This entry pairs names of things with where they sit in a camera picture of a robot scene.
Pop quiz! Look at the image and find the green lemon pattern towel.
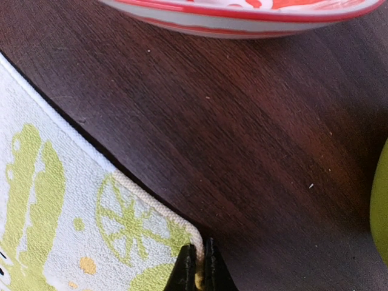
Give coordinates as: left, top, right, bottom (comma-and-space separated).
1, 58, 204, 290

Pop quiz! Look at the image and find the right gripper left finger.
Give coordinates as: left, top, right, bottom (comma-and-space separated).
164, 244, 196, 291

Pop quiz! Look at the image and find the lime green bowl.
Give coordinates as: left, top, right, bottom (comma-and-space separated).
370, 141, 388, 266

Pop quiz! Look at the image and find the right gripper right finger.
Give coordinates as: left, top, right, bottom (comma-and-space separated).
203, 238, 238, 291

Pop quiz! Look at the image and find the red white patterned bowl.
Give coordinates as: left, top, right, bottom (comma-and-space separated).
104, 1, 382, 39

